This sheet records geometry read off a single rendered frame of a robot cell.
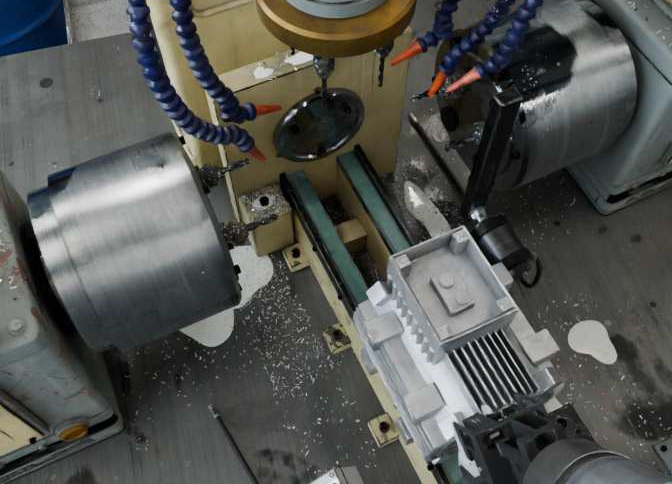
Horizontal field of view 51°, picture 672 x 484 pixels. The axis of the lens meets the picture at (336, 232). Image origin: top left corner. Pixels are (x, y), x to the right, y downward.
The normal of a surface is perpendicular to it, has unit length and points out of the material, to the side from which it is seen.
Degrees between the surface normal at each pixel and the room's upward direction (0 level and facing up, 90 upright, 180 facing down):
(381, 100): 90
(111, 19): 0
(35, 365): 90
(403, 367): 0
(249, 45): 90
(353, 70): 90
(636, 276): 0
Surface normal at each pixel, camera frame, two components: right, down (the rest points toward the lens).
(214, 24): 0.43, 0.78
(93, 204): 0.02, -0.47
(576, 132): 0.40, 0.55
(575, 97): 0.32, 0.22
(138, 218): 0.15, -0.19
